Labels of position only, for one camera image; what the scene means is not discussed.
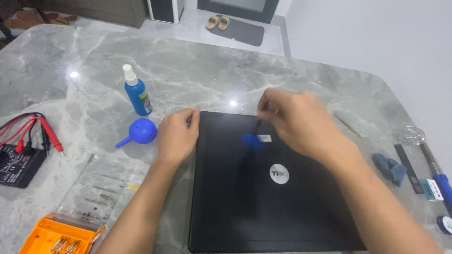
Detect person's right hand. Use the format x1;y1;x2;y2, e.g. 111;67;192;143
257;88;355;160

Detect person's left hand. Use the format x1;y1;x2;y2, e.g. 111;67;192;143
156;107;201;165

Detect black laptop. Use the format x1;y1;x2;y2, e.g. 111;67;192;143
188;111;368;254

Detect dark grey door mat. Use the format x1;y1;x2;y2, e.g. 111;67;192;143
208;14;265;47

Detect metal tweezers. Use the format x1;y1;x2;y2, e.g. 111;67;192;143
333;110;363;139

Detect dark framed door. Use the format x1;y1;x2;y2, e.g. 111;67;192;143
197;0;280;24

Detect blue rubber air blower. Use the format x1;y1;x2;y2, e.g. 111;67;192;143
115;118;158;149

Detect blue spray bottle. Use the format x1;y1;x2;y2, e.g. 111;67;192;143
122;64;153;116

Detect blue cloth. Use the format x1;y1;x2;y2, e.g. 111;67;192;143
371;153;407;188

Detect white black appliance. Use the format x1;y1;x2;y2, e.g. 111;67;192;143
147;0;185;24

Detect metal coil soldering stand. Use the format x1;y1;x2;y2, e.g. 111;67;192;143
393;126;426;146

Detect black flat ruler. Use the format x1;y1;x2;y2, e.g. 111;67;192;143
394;144;425;194

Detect small white teal box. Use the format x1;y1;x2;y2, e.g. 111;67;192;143
420;179;444;202

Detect grey brown sofa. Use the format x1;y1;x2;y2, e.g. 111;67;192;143
42;0;149;29

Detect orange bit case clear lid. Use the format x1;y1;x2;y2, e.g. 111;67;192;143
19;152;139;254

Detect round dark blue spool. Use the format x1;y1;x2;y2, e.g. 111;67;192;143
436;215;452;235

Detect black multimeter probe lead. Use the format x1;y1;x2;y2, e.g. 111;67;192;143
0;112;51;153

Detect set of metal screwdriver bits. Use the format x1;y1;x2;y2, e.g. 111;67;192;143
49;236;82;254

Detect brown cartoon rug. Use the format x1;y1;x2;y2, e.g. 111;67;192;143
0;7;78;40

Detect black multimeter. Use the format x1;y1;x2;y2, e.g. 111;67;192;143
0;143;47;189

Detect blue handled soldering iron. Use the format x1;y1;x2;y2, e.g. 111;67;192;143
419;141;452;216

